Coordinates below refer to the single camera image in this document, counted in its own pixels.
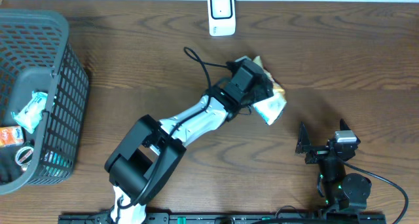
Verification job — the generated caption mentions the yellow snack bag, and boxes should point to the yellow snack bag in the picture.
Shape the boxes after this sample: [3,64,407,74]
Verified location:
[251,56,287,125]

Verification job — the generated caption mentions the mint green wipes pack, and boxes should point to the mint green wipes pack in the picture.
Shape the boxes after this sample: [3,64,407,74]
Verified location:
[11,91,48,134]

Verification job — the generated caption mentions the orange tissue pack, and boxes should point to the orange tissue pack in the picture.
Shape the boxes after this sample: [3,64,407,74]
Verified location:
[0,126,25,147]

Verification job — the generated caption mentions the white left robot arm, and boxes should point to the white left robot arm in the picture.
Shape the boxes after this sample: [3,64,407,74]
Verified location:
[104,58,274,223]

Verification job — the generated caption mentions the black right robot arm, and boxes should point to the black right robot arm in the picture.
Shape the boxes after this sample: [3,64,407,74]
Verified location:
[295,120,372,212]

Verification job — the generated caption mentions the white barcode scanner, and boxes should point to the white barcode scanner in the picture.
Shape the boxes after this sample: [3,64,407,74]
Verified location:
[207,0,236,37]

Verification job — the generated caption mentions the grey plastic mesh basket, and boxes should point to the grey plastic mesh basket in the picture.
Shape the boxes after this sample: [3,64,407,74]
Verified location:
[1,9,90,194]

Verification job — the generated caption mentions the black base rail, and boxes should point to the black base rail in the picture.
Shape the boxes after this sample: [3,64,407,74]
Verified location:
[58,210,387,224]

